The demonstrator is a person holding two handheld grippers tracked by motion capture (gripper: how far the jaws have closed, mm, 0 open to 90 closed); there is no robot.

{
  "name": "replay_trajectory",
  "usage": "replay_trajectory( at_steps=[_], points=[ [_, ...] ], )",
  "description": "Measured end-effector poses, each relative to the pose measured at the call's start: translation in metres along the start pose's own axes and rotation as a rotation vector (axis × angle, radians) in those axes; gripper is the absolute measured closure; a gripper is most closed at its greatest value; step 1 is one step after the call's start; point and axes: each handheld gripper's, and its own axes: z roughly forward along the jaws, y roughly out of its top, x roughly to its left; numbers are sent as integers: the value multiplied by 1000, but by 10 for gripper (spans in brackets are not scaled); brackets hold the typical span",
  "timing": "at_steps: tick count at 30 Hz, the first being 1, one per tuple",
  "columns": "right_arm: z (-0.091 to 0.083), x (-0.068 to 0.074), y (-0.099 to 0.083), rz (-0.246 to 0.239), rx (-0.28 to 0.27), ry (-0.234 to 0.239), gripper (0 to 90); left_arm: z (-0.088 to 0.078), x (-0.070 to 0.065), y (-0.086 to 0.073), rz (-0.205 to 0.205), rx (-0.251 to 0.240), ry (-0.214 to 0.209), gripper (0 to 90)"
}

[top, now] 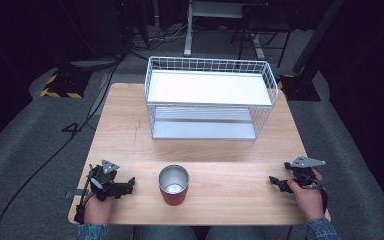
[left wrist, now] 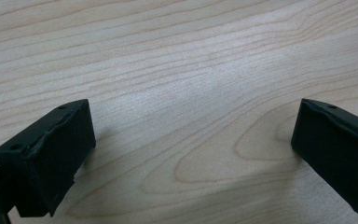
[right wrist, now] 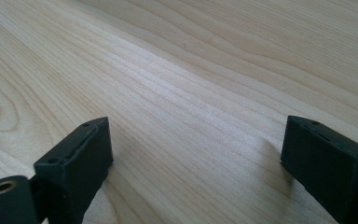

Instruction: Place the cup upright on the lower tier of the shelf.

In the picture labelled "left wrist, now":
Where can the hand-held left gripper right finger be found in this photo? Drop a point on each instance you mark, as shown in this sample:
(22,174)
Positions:
(338,149)

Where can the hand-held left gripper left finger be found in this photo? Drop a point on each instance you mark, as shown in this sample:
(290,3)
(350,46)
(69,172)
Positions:
(49,161)

